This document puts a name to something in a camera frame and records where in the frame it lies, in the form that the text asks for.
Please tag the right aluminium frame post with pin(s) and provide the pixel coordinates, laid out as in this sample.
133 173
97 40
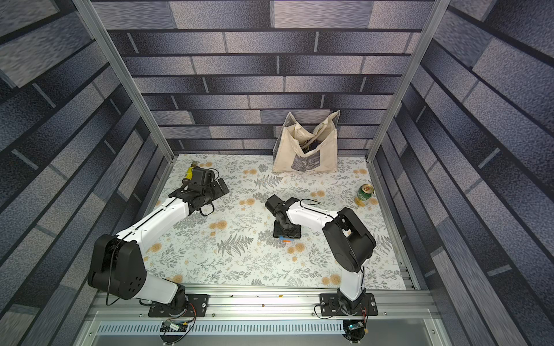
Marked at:
437 13

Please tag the left aluminium frame post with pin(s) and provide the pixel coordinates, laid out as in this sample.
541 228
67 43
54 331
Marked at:
92 21

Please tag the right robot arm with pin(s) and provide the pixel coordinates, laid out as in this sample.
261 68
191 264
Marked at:
349 240

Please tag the yellow label brown bottle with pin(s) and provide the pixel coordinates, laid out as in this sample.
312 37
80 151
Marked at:
189 173

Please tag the green beverage can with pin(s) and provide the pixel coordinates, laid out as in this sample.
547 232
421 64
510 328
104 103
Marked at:
364 194

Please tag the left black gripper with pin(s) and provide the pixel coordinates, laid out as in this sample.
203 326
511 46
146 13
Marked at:
220 192

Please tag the right circuit board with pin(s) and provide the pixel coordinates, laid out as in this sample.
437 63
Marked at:
354 331

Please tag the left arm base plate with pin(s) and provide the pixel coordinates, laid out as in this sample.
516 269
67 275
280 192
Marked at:
190 305

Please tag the beige canvas tote bag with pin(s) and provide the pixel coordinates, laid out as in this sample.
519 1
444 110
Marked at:
298 150

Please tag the aluminium frame post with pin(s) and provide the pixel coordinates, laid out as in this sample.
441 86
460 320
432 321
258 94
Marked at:
437 13
92 21

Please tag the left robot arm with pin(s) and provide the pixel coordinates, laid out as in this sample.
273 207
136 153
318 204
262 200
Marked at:
117 265

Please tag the circuit board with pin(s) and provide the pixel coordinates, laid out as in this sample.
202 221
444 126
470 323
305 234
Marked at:
173 326
354 331

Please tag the aluminium front rail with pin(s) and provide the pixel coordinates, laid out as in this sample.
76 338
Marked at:
404 317

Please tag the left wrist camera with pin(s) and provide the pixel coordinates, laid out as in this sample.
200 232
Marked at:
203 177

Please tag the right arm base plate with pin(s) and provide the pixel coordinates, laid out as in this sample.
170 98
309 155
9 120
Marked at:
337 305

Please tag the left circuit board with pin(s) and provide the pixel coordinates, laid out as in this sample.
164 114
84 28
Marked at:
173 326

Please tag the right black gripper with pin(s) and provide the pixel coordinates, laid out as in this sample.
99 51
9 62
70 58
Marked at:
286 231

